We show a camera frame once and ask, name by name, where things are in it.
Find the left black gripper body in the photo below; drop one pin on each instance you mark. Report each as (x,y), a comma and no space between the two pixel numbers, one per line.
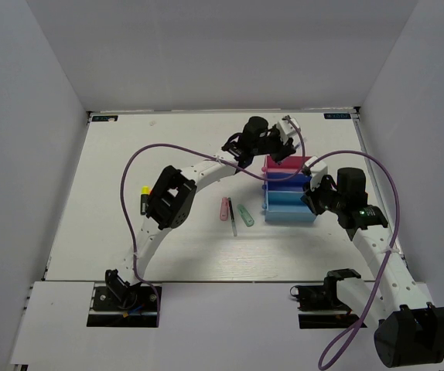
(273,145)

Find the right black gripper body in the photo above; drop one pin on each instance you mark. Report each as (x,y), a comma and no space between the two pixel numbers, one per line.
(325,198)

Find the green capped black pen refill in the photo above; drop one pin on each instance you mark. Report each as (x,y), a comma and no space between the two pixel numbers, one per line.
(231,212)

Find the yellow highlighter marker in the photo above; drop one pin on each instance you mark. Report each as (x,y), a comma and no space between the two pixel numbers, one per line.
(144,199)

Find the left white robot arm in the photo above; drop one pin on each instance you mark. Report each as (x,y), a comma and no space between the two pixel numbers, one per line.
(169,203)

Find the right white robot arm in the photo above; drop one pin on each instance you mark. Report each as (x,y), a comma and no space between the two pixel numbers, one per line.
(408,328)

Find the pink storage bin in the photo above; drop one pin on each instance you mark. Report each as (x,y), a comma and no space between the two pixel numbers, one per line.
(288,166)

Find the dark blue storage bin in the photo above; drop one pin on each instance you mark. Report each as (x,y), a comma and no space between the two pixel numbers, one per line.
(279,182)

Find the light blue storage bin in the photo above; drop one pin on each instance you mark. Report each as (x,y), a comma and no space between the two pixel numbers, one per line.
(286,207)

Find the pink correction tape case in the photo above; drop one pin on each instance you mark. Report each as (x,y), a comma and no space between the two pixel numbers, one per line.
(224,209)

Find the green correction tape case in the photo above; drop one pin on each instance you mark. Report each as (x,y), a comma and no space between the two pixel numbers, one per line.
(245,215)

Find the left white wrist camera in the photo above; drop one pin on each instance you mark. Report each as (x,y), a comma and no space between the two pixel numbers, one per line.
(288,128)

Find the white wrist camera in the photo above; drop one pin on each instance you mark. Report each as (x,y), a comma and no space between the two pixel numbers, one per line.
(288,128)
(315,170)

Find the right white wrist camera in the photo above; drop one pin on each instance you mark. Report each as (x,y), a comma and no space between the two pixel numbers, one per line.
(315,170)

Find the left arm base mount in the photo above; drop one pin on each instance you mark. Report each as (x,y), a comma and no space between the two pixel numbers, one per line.
(138,310)

